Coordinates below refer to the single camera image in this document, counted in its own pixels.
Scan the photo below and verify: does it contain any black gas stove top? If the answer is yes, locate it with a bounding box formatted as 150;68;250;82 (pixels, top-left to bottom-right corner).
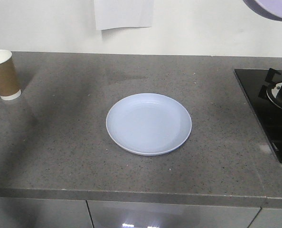
234;68;282;163

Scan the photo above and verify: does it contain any gas burner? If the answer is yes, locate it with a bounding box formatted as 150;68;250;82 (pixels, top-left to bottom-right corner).
258;68;282;110

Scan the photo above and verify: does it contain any purple plastic bowl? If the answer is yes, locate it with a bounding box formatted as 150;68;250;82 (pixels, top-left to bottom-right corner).
244;0;282;21

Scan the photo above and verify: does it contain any white paper sheet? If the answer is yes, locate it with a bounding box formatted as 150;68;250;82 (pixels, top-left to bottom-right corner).
94;0;154;30

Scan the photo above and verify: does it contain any brown paper cup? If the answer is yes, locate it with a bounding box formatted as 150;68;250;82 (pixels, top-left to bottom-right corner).
0;49;21;101

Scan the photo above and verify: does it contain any grey lower cabinet door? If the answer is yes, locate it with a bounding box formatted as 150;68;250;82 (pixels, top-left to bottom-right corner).
0;197;93;228
87;200;260;228
249;208;282;228

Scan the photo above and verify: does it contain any light blue plate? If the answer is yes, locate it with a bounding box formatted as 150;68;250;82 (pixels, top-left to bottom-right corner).
105;93;193;156

